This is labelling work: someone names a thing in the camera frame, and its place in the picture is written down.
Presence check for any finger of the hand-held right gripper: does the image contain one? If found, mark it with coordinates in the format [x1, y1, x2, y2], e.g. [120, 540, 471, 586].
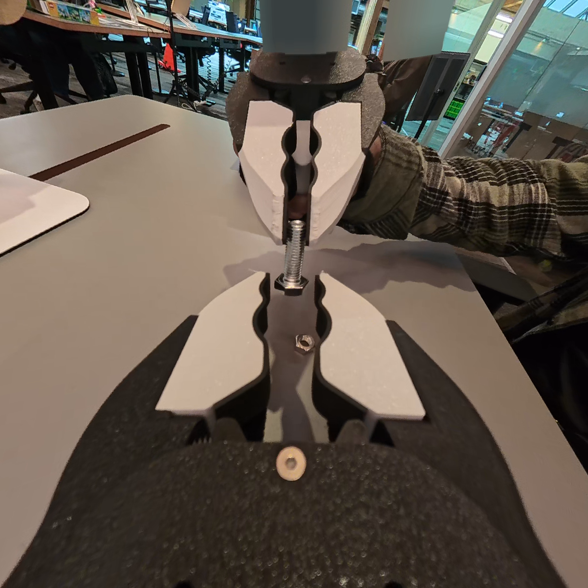
[309, 101, 367, 245]
[237, 100, 296, 244]

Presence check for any long wooden desk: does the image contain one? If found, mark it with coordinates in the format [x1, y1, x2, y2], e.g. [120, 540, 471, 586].
[23, 0, 262, 99]

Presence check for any white tablet stand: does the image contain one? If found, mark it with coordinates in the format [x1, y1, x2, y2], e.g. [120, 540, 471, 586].
[0, 168, 90, 256]

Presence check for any silver hex bolt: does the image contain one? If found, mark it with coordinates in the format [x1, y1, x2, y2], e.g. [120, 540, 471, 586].
[284, 219, 307, 285]

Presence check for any black monitor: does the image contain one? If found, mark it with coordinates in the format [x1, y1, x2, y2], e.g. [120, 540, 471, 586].
[405, 52, 471, 122]

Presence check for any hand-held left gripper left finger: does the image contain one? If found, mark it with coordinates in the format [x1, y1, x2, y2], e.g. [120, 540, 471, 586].
[155, 272, 272, 417]

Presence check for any colourful toy box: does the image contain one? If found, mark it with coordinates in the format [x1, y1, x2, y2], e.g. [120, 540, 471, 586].
[46, 0, 101, 25]

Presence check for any person's right forearm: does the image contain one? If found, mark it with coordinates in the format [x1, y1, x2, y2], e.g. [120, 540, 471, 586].
[339, 124, 588, 263]

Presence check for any person's torso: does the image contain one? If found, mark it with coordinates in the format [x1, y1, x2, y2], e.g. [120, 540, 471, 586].
[494, 264, 588, 428]

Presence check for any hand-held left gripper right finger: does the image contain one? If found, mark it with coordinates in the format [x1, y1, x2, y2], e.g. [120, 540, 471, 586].
[314, 271, 427, 421]

